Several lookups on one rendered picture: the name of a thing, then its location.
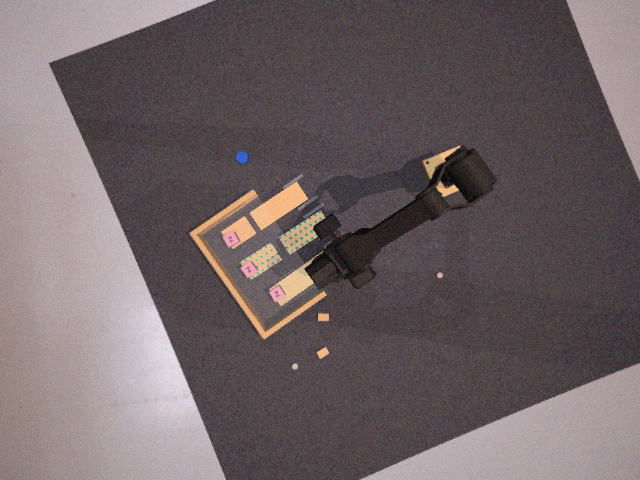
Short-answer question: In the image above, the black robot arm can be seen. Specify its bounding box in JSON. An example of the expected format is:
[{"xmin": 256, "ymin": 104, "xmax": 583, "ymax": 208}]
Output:
[{"xmin": 304, "ymin": 145, "xmax": 497, "ymax": 290}]

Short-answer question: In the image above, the orange flat strip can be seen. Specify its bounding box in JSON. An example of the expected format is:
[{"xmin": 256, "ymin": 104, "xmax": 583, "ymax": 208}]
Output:
[{"xmin": 264, "ymin": 182, "xmax": 308, "ymax": 221}]

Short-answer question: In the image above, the blue round disc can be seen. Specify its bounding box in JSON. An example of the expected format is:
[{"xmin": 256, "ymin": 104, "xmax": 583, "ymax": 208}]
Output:
[{"xmin": 236, "ymin": 152, "xmax": 249, "ymax": 164}]

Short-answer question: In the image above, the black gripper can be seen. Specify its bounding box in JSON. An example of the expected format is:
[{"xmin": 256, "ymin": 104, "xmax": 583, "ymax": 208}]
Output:
[{"xmin": 313, "ymin": 214, "xmax": 376, "ymax": 289}]

